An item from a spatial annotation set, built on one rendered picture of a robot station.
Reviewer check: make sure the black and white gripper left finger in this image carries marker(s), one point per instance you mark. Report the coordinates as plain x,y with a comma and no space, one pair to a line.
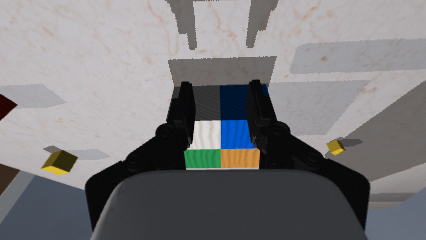
162,152

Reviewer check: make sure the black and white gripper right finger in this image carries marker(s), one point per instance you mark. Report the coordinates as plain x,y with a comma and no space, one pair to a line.
279,149

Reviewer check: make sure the red cube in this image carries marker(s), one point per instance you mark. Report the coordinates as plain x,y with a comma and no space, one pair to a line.
6,106

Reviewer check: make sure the green cube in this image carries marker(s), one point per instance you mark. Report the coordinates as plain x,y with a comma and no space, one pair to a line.
203,158

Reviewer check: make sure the blue cube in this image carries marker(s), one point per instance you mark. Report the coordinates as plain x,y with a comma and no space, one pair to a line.
234,126

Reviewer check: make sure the small yellow cube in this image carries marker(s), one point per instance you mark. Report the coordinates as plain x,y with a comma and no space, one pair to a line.
336,147

